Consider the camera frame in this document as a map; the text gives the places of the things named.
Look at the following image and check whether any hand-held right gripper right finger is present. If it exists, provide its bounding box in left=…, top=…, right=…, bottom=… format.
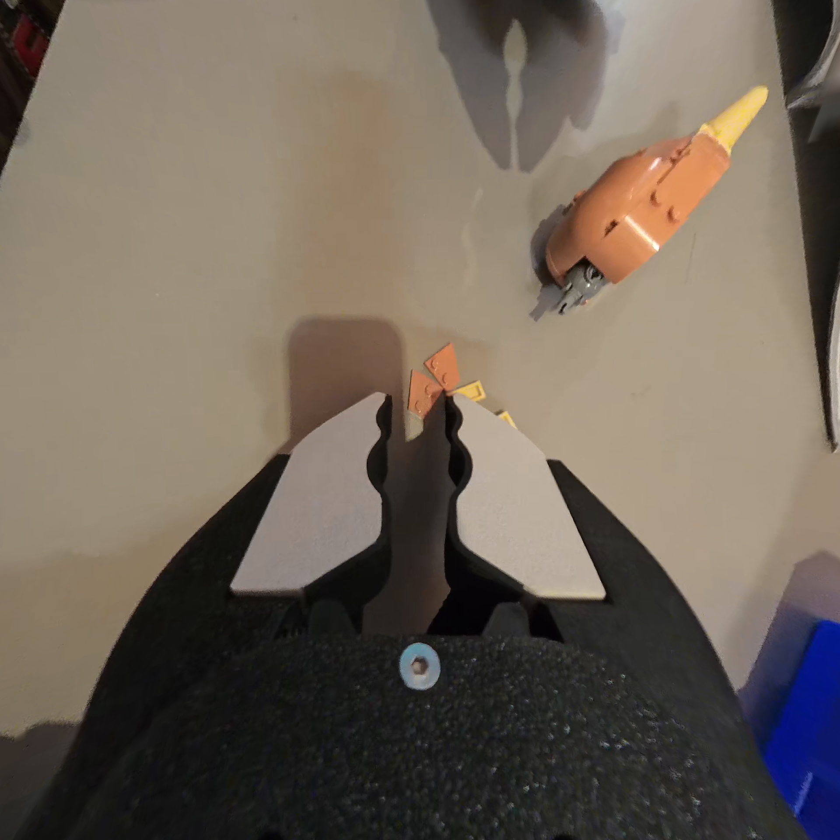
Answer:
left=445, top=394, right=606, bottom=601

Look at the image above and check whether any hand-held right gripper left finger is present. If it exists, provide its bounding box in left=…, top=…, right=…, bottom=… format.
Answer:
left=230, top=392, right=395, bottom=599

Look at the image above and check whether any brown wedge plate brick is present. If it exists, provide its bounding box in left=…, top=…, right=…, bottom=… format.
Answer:
left=407, top=369, right=447, bottom=418
left=424, top=342, right=461, bottom=389

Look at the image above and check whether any brown tan brick arm model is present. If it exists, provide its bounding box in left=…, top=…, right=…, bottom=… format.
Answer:
left=543, top=85, right=770, bottom=317

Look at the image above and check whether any grey desk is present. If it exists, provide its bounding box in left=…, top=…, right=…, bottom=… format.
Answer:
left=0, top=0, right=834, bottom=742

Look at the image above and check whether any blue plastic bin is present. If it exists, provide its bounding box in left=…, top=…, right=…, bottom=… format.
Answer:
left=738, top=620, right=840, bottom=840

